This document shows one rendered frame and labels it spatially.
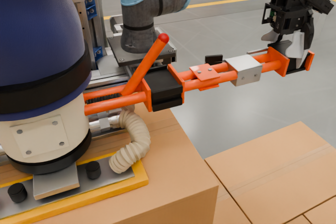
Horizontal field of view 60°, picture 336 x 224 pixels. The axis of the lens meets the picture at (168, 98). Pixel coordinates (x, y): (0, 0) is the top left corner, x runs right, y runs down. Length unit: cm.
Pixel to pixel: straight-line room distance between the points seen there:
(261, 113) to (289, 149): 106
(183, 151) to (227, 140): 157
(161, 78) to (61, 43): 26
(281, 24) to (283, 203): 79
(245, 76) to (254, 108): 187
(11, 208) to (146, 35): 73
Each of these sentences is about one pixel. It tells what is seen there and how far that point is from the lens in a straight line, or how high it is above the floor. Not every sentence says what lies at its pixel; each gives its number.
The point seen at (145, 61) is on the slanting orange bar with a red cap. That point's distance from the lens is 59.
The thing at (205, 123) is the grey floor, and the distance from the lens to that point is 235.
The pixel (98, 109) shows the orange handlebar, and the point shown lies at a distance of 60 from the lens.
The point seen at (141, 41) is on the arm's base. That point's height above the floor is 109.
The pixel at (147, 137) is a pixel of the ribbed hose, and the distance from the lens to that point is 60.
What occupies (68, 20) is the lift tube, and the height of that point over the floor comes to 140.
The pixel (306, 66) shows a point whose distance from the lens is 82.
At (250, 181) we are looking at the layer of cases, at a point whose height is 54.
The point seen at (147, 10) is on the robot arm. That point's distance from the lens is 108.
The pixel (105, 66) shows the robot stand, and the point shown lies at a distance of 124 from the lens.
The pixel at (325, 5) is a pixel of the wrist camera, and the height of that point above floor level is 134.
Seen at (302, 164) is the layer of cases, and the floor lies 54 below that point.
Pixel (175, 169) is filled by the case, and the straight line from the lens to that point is 64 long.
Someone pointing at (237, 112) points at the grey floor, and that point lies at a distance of 250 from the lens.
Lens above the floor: 158
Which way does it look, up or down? 38 degrees down
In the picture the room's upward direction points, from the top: straight up
